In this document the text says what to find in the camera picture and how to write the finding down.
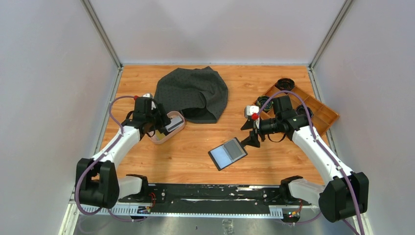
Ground black round part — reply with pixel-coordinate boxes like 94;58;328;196
255;95;273;112
275;78;295;91
296;105;314;118

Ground black round part top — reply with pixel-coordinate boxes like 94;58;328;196
275;78;295;91

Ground black round part right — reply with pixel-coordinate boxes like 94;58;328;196
296;105;314;118

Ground white black credit card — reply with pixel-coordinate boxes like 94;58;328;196
165;116;184;133

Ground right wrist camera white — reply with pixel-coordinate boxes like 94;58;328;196
244;105;260;120

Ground aluminium frame rail front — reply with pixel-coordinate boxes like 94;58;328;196
69;182;366;220

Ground dark grey dotted cloth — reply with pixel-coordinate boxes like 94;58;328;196
154;67;229;124

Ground black round part left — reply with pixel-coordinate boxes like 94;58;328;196
255;95;273;112

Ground pink oval tray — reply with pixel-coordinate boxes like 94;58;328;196
150;111;185;144

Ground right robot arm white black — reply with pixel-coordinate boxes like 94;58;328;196
242;95;369;222

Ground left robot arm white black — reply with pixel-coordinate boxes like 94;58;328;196
74;93;171;214

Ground black leather card holder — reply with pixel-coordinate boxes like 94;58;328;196
208;138;248;171

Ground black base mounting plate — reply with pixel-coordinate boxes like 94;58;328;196
119;183;307;215

